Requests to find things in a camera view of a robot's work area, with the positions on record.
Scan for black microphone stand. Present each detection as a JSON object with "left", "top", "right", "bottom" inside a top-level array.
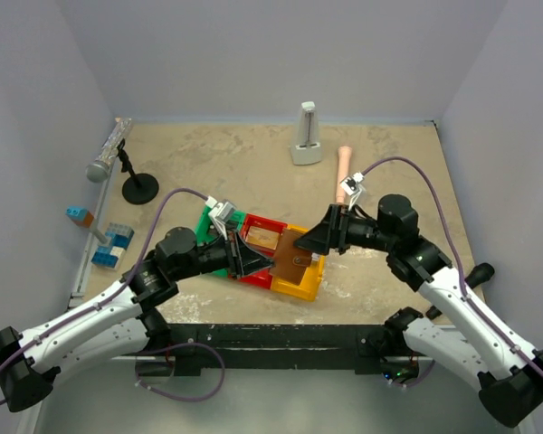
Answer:
[{"left": 118, "top": 139, "right": 159, "bottom": 205}]

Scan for green plastic bin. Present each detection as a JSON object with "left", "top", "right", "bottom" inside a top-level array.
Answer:
[{"left": 194, "top": 203, "right": 248, "bottom": 278}]

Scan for pink toy microphone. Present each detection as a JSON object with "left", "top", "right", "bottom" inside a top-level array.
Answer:
[{"left": 335, "top": 146, "right": 352, "bottom": 203}]

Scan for cards in red bin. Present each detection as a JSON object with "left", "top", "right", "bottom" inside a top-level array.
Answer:
[{"left": 245, "top": 226, "right": 281, "bottom": 250}]

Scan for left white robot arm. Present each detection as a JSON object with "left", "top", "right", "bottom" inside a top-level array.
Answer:
[{"left": 0, "top": 227, "right": 273, "bottom": 412}]

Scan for red plastic bin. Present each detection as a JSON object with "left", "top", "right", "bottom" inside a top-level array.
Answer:
[{"left": 239, "top": 213, "right": 287, "bottom": 290}]

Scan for silver glitter microphone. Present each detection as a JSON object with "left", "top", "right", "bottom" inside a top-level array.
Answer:
[{"left": 85, "top": 118, "right": 133, "bottom": 184}]

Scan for yellow plastic bin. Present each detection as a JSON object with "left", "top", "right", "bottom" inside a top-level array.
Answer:
[{"left": 271, "top": 225, "right": 325, "bottom": 301}]

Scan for blue orange toy block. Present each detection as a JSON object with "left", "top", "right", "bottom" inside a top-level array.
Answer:
[{"left": 65, "top": 206, "right": 94, "bottom": 229}]

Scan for white metronome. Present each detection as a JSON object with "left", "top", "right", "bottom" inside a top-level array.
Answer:
[{"left": 290, "top": 101, "right": 322, "bottom": 165}]

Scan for brown leather card holder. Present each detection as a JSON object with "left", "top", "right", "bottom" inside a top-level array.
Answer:
[{"left": 270, "top": 228, "right": 312, "bottom": 285}]

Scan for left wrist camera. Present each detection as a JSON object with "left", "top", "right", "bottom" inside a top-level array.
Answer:
[{"left": 205, "top": 196, "right": 236, "bottom": 239}]

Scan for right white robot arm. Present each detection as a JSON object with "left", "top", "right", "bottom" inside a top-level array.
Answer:
[{"left": 294, "top": 194, "right": 543, "bottom": 428}]

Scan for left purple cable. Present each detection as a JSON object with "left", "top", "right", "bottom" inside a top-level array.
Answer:
[{"left": 0, "top": 188, "right": 218, "bottom": 408}]

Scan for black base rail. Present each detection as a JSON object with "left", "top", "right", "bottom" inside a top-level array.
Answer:
[{"left": 117, "top": 323, "right": 435, "bottom": 376}]

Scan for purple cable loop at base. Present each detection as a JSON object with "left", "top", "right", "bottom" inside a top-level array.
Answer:
[{"left": 134, "top": 341, "right": 227, "bottom": 401}]

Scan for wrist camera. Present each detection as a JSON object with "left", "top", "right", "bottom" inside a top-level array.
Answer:
[
  {"left": 205, "top": 196, "right": 236, "bottom": 239},
  {"left": 337, "top": 172, "right": 366, "bottom": 209}
]

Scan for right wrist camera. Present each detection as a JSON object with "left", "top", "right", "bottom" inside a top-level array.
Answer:
[{"left": 337, "top": 172, "right": 366, "bottom": 209}]

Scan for blue toy brick stack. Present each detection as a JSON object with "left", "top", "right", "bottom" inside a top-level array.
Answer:
[{"left": 90, "top": 222, "right": 134, "bottom": 269}]

